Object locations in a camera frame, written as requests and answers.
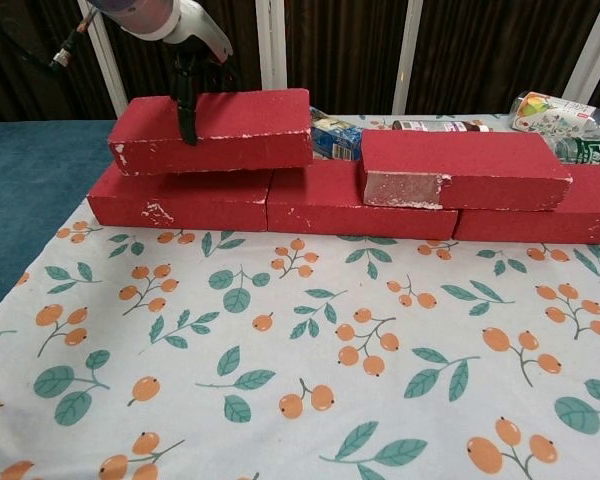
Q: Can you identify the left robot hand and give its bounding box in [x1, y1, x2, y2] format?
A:
[162, 0, 234, 147]

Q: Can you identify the red foam brick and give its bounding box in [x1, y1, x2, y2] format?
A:
[452, 162, 600, 246]
[265, 162, 460, 240]
[86, 164, 274, 234]
[107, 88, 315, 177]

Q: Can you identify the red brick with scraped end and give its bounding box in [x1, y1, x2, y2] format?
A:
[357, 128, 574, 211]

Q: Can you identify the dark can lying down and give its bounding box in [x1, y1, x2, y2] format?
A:
[392, 118, 491, 134]

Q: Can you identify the blue cookie package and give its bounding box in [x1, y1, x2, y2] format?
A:
[308, 105, 366, 162]

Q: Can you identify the teal felt table cover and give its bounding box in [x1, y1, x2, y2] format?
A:
[0, 118, 124, 326]

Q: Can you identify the floral tablecloth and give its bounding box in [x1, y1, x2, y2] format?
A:
[0, 112, 600, 480]

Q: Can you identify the clear bottle fruit label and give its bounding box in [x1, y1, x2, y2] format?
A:
[509, 91, 600, 144]

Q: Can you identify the clear bottle green label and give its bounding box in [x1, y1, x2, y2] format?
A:
[552, 135, 600, 174]

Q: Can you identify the white partition frame post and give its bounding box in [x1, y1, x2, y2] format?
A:
[254, 0, 289, 117]
[562, 0, 600, 106]
[392, 0, 426, 115]
[76, 0, 134, 120]

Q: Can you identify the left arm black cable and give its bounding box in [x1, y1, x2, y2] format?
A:
[0, 0, 101, 76]

